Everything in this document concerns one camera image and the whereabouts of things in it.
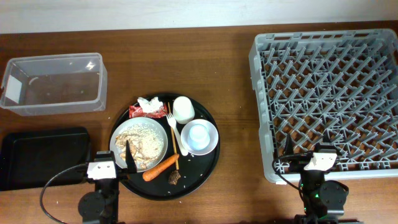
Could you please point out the white cup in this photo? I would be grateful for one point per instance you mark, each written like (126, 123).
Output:
(183, 110)

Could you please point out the brown food chunk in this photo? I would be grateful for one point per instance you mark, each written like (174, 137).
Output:
(174, 177)

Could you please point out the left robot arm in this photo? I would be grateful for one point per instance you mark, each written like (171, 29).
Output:
(102, 204)

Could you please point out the black rectangular tray bin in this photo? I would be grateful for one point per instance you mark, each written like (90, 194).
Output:
(31, 159)

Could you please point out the light blue cup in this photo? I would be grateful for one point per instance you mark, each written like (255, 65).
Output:
(198, 137)

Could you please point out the grey dishwasher rack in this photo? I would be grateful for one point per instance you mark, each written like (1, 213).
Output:
(343, 82)

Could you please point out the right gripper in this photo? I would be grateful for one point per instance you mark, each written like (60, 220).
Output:
(298, 163)

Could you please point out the white tissue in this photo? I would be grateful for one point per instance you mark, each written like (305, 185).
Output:
(150, 106)

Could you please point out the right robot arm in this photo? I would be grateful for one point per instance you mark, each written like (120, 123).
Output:
(323, 200)

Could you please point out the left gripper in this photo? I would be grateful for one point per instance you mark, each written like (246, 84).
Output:
(122, 175)

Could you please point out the wooden chopstick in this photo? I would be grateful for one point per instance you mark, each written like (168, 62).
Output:
(173, 139)

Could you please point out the white small bowl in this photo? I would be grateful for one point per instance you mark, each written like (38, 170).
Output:
(214, 137)

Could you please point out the round black serving tray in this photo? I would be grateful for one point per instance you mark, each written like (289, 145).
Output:
(194, 170)

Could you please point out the orange carrot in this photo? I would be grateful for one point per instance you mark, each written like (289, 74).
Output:
(159, 168)

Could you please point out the white dinner plate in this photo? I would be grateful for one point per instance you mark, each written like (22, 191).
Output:
(128, 124)

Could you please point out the red snack wrapper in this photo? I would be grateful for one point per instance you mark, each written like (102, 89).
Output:
(137, 111)

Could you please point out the rice and food scraps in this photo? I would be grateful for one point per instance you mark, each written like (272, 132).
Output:
(145, 145)

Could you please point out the clear plastic bin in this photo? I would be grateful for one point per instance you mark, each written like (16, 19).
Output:
(54, 84)

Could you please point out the white plastic fork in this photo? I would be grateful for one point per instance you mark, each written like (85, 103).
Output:
(173, 124)

